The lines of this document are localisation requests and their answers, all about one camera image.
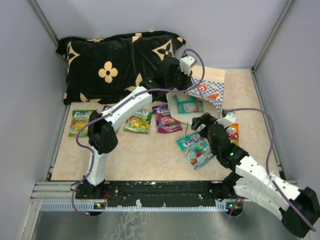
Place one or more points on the black pillow with beige flowers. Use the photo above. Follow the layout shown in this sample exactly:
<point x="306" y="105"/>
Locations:
<point x="105" y="70"/>

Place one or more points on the green Fox's candy bag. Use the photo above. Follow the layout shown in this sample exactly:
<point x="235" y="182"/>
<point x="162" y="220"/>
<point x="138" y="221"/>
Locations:
<point x="79" y="119"/>

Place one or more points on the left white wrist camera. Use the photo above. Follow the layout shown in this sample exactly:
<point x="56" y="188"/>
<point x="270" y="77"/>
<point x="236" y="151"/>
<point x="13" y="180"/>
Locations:
<point x="186" y="63"/>

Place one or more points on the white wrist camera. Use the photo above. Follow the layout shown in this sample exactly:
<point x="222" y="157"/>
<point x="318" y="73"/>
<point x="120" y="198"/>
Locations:
<point x="227" y="120"/>
<point x="186" y="63"/>

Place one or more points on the blue checkered paper bag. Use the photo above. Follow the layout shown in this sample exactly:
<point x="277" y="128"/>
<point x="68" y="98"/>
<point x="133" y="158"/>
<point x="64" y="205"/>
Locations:
<point x="210" y="91"/>

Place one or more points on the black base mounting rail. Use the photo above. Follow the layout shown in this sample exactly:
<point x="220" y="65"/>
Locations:
<point x="156" y="193"/>

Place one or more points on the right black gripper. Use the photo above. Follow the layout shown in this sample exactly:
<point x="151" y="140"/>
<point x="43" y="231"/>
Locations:
<point x="204" y="119"/>

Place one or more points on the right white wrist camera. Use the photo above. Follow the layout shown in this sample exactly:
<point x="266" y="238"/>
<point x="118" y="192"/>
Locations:
<point x="227" y="120"/>

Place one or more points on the purple snack packet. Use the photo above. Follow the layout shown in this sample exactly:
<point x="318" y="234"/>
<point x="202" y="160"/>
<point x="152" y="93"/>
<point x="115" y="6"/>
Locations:
<point x="106" y="107"/>

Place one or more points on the yellow green snack packet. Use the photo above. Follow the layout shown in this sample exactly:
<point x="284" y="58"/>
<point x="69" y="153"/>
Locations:
<point x="139" y="122"/>

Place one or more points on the orange snack packet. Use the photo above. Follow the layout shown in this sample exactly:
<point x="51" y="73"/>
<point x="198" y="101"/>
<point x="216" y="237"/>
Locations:
<point x="233" y="133"/>

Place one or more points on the white slotted cable duct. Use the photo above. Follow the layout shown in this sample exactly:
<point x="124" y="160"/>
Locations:
<point x="88" y="206"/>

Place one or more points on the red teal snack packet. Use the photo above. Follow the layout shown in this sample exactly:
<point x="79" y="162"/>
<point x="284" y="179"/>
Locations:
<point x="165" y="123"/>

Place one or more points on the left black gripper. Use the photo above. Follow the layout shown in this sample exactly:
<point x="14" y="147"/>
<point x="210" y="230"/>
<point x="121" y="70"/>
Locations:
<point x="187" y="82"/>

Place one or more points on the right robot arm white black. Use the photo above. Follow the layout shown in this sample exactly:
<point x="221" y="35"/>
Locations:
<point x="297" y="209"/>

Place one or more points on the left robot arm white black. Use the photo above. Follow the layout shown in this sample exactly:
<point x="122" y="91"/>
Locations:
<point x="103" y="126"/>

